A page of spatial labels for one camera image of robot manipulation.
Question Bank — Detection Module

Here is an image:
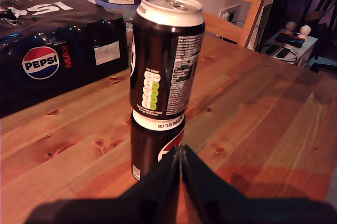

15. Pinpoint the black Pepsi Max multipack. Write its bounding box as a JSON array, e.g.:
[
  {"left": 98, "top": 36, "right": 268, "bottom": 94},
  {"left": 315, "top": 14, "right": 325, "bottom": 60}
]
[{"left": 0, "top": 0, "right": 130, "bottom": 119}]

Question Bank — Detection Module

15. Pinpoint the white side table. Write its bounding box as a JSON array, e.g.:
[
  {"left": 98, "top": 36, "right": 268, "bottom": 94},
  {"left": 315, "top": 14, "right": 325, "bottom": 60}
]
[{"left": 262, "top": 27, "right": 319, "bottom": 69}]

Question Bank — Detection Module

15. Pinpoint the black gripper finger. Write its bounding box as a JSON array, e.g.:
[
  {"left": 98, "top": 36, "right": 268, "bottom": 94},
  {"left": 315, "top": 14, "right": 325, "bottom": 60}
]
[
  {"left": 181, "top": 144, "right": 251, "bottom": 224},
  {"left": 118, "top": 145, "right": 182, "bottom": 224}
]

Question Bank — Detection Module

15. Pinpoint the round-headed wooden peg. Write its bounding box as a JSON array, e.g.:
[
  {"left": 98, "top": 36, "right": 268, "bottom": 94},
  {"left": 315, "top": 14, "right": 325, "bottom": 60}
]
[
  {"left": 285, "top": 21, "right": 298, "bottom": 36},
  {"left": 299, "top": 25, "right": 312, "bottom": 41}
]

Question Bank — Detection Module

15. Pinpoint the black Pepsi Max can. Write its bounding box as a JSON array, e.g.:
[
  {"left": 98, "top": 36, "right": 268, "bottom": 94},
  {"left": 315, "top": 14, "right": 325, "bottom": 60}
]
[
  {"left": 130, "top": 109, "right": 186, "bottom": 182},
  {"left": 128, "top": 0, "right": 206, "bottom": 120}
]

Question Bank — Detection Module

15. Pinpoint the white wall socket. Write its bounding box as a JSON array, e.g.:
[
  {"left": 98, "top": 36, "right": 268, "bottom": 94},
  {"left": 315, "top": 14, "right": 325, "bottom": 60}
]
[{"left": 219, "top": 4, "right": 242, "bottom": 24}]

